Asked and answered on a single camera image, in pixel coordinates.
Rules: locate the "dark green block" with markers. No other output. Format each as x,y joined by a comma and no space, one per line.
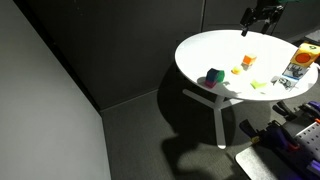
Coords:
220,76

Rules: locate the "black clamp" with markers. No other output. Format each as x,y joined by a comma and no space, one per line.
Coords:
293,111

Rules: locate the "white table pedestal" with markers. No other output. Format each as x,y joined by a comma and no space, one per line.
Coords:
218,116

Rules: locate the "black white graffiti cube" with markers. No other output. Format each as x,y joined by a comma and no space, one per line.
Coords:
295,71

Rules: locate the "small orange block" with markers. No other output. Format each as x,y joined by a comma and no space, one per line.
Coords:
237,70

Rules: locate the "blue block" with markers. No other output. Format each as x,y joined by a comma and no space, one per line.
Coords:
211,74

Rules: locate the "purple clamp with orange tip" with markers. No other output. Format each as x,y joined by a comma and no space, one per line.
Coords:
270,135

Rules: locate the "small purple clamp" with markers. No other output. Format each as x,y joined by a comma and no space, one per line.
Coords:
315,166

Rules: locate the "white perforated board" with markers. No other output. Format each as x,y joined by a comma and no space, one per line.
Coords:
308,136

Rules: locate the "lime green block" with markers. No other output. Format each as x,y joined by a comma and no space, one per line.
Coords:
258,84

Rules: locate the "black mat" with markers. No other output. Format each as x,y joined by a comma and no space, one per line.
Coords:
266,166

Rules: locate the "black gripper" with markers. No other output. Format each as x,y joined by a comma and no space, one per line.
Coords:
268,5

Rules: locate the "pink block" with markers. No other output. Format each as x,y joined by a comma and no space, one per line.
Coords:
210,84

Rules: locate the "orange soft number cube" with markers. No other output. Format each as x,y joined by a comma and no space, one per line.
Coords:
305,55

